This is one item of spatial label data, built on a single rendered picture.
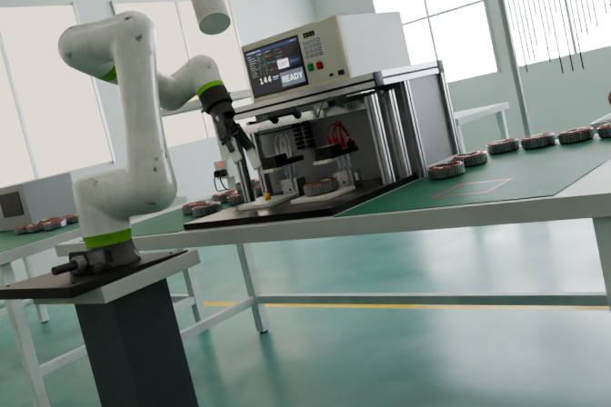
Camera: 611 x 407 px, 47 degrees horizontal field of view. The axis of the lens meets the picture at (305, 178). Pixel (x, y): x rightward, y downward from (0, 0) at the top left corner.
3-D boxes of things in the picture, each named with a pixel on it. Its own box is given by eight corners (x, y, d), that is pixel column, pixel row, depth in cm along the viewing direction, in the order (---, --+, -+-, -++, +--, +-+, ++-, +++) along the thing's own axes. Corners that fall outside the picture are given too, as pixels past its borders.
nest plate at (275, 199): (270, 206, 228) (269, 203, 228) (238, 210, 238) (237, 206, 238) (299, 195, 240) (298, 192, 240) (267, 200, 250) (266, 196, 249)
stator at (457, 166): (460, 171, 224) (457, 159, 224) (469, 173, 213) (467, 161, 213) (425, 178, 224) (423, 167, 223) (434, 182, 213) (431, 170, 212)
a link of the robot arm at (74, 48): (85, 54, 181) (85, 12, 184) (47, 65, 186) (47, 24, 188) (129, 77, 197) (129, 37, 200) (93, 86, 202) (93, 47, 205)
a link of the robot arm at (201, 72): (199, 43, 221) (216, 54, 231) (168, 65, 224) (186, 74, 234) (217, 79, 217) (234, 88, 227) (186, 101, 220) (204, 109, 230)
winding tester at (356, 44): (350, 78, 222) (335, 14, 221) (253, 103, 251) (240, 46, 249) (412, 66, 252) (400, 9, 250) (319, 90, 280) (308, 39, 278)
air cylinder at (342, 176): (354, 186, 230) (350, 170, 229) (336, 189, 235) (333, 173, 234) (363, 183, 234) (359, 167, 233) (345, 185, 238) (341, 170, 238)
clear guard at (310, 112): (315, 124, 199) (311, 103, 198) (255, 136, 214) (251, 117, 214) (378, 107, 223) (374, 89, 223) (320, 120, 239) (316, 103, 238)
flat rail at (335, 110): (371, 107, 216) (369, 97, 215) (234, 137, 256) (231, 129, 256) (374, 106, 217) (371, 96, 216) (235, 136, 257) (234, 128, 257)
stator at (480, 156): (452, 170, 229) (449, 159, 229) (456, 165, 240) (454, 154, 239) (486, 163, 225) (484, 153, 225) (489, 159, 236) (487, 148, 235)
